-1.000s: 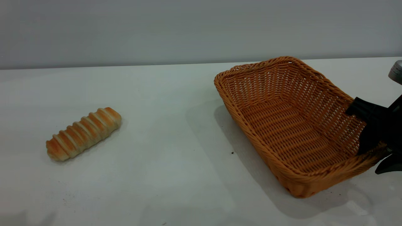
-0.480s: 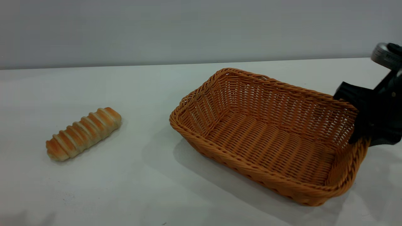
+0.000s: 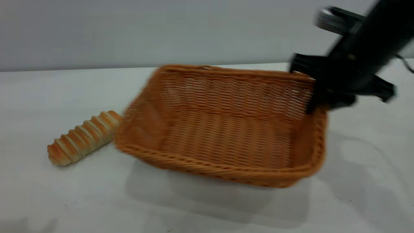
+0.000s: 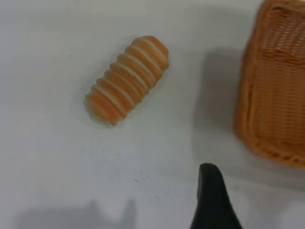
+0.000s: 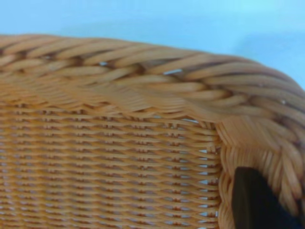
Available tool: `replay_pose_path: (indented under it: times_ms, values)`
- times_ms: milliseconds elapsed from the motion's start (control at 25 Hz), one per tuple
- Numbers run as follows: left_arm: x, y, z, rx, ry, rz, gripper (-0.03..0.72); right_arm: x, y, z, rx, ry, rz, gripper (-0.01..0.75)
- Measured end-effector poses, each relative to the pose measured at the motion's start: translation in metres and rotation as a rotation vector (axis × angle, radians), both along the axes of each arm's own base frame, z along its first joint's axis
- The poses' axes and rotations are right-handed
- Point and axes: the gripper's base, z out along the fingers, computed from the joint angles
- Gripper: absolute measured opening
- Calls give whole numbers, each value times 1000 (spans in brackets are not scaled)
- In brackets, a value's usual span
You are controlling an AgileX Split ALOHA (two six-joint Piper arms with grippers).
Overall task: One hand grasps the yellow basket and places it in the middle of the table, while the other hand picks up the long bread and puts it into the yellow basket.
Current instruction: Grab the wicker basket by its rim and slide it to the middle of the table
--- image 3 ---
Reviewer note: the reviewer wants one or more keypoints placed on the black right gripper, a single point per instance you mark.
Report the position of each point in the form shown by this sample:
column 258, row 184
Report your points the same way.
column 352, row 68

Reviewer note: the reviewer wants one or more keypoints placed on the orange woven wicker basket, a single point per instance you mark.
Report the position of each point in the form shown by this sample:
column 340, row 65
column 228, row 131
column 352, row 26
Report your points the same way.
column 226, row 142

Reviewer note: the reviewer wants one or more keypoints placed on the striped long bread roll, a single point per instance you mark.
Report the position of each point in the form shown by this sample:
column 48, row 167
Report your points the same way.
column 81, row 139

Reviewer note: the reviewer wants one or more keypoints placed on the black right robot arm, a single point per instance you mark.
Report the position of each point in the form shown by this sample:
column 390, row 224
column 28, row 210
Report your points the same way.
column 389, row 19

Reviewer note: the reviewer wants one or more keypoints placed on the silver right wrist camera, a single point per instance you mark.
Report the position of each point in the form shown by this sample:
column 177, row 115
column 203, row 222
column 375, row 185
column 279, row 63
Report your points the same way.
column 333, row 19

